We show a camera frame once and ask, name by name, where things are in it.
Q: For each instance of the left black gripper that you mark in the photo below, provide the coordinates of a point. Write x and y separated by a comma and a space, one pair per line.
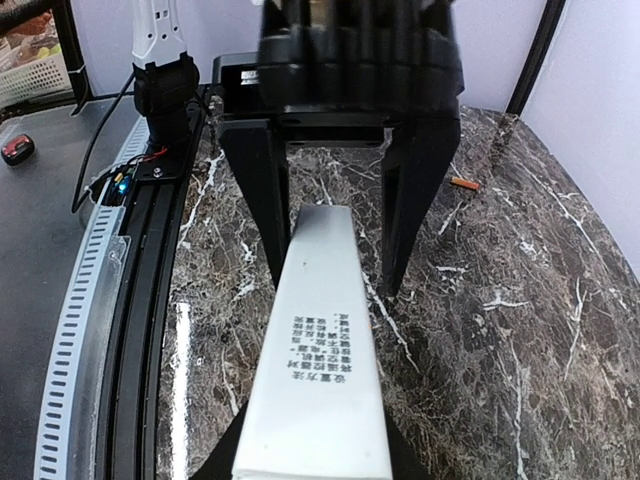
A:
340, 70

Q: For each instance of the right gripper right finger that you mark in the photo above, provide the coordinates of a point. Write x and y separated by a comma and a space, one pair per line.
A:
405, 463

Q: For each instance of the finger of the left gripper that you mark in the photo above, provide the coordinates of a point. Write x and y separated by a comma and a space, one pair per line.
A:
256, 154

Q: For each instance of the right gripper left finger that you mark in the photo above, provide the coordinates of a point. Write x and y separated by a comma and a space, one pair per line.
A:
218, 465

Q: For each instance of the orange AA battery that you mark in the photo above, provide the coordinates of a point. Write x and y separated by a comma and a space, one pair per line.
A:
463, 183

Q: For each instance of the white remote control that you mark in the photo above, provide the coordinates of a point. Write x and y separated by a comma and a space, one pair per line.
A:
315, 410

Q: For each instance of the red black small device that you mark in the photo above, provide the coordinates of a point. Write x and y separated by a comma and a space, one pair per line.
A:
17, 150

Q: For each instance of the white plastic basket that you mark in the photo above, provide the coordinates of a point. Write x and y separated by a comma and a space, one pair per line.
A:
28, 73

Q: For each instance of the black front rail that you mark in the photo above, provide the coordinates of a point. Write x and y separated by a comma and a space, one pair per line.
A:
127, 421

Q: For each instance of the black right frame post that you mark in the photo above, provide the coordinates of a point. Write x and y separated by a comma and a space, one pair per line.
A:
540, 45

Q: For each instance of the white slotted cable duct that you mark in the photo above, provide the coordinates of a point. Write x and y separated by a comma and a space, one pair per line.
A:
66, 440

